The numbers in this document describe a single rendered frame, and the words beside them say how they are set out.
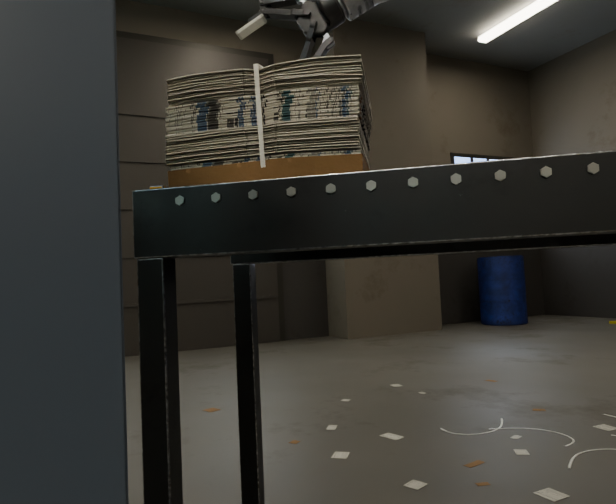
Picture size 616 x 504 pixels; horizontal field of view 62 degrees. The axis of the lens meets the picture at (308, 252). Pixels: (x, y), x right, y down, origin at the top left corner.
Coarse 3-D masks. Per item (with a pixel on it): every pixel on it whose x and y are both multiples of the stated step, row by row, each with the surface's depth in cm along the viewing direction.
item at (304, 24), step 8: (312, 0) 107; (320, 0) 104; (328, 0) 104; (336, 0) 104; (304, 8) 107; (312, 8) 107; (320, 8) 105; (328, 8) 104; (336, 8) 104; (304, 16) 107; (312, 16) 107; (320, 16) 107; (328, 16) 105; (336, 16) 105; (344, 16) 106; (304, 24) 107; (320, 24) 107; (328, 24) 106; (336, 24) 107; (304, 32) 108; (320, 32) 107; (328, 32) 108
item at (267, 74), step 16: (272, 64) 95; (272, 80) 95; (272, 96) 95; (256, 112) 95; (272, 112) 95; (256, 128) 95; (272, 128) 94; (256, 144) 94; (272, 144) 94; (256, 160) 95
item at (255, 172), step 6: (252, 162) 94; (258, 162) 94; (270, 162) 94; (276, 162) 94; (252, 168) 94; (258, 168) 94; (264, 168) 94; (270, 168) 94; (276, 168) 94; (252, 174) 94; (258, 174) 94; (264, 174) 94; (270, 174) 94; (276, 174) 94
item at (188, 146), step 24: (216, 72) 97; (240, 72) 96; (168, 96) 99; (192, 96) 98; (216, 96) 97; (240, 96) 96; (168, 120) 98; (192, 120) 98; (216, 120) 97; (240, 120) 95; (168, 144) 98; (192, 144) 97; (216, 144) 96; (240, 144) 95
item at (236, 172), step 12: (192, 168) 97; (204, 168) 96; (216, 168) 96; (228, 168) 95; (240, 168) 95; (168, 180) 97; (180, 180) 97; (192, 180) 97; (204, 180) 96; (216, 180) 96; (228, 180) 95; (240, 180) 95
